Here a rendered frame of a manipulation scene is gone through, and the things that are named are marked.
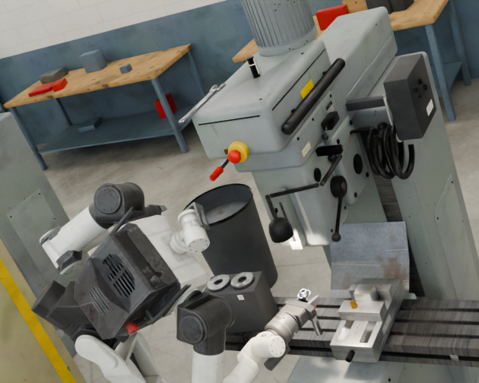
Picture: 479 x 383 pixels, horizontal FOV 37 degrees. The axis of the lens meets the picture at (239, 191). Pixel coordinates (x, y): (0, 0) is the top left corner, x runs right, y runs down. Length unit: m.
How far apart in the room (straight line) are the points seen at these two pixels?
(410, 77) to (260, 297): 0.96
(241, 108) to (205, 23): 5.42
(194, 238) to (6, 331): 1.82
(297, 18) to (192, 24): 5.21
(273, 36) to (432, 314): 1.06
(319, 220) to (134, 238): 0.60
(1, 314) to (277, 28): 2.02
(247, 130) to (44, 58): 7.00
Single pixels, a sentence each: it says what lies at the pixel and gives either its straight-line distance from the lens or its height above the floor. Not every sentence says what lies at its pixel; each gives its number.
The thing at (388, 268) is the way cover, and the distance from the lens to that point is 2.76.
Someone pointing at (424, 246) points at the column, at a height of 0.98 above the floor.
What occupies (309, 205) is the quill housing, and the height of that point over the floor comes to 1.48.
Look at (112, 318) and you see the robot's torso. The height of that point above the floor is 1.52.
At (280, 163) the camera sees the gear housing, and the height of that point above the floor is 1.65.
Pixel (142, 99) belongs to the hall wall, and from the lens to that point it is 8.23.
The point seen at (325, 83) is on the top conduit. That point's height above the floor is 1.80.
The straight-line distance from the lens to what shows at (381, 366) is 2.49.
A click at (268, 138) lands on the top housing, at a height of 1.78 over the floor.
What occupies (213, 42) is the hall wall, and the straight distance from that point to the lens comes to 7.40.
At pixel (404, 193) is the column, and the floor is 1.22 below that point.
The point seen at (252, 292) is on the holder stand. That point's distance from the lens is 2.58.
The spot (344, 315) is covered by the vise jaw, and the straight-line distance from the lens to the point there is 2.46.
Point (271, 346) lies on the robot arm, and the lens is 2.22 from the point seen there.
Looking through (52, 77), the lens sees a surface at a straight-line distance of 8.37.
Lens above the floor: 2.52
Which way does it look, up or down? 25 degrees down
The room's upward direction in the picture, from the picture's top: 22 degrees counter-clockwise
